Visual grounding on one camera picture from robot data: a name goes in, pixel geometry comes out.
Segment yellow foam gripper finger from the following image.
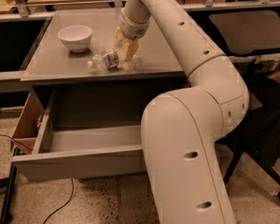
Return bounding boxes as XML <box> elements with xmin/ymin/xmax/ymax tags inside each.
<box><xmin>115</xmin><ymin>27</ymin><xmax>124</xmax><ymax>48</ymax></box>
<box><xmin>123</xmin><ymin>39</ymin><xmax>139</xmax><ymax>62</ymax></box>

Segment grey metal rail frame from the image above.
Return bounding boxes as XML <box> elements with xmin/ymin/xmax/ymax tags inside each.
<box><xmin>0</xmin><ymin>0</ymin><xmax>280</xmax><ymax>94</ymax></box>

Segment black floor cable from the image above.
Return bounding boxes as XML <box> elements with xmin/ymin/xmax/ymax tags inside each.
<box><xmin>41</xmin><ymin>177</ymin><xmax>76</xmax><ymax>224</ymax></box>

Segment black metal stand leg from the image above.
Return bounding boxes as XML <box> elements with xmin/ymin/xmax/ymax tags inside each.
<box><xmin>0</xmin><ymin>147</ymin><xmax>21</xmax><ymax>224</ymax></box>

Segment clear plastic water bottle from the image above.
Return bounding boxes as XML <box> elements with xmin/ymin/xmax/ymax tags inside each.
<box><xmin>88</xmin><ymin>48</ymin><xmax>130</xmax><ymax>71</ymax></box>

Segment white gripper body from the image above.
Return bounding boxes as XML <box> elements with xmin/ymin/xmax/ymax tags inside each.
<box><xmin>119</xmin><ymin>9</ymin><xmax>149</xmax><ymax>40</ymax></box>

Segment white ceramic bowl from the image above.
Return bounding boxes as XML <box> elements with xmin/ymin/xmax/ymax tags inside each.
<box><xmin>58</xmin><ymin>25</ymin><xmax>92</xmax><ymax>52</ymax></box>

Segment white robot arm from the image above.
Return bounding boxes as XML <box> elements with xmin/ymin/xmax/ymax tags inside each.
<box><xmin>119</xmin><ymin>0</ymin><xmax>249</xmax><ymax>224</ymax></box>

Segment grey open top drawer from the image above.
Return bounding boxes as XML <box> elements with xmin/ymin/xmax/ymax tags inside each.
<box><xmin>12</xmin><ymin>86</ymin><xmax>154</xmax><ymax>180</ymax></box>

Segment brown cardboard box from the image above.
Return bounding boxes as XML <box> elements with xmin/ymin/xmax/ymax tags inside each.
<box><xmin>11</xmin><ymin>94</ymin><xmax>42</xmax><ymax>154</ymax></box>

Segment black office chair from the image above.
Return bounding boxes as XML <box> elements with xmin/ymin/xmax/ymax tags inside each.
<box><xmin>209</xmin><ymin>10</ymin><xmax>280</xmax><ymax>200</ymax></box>

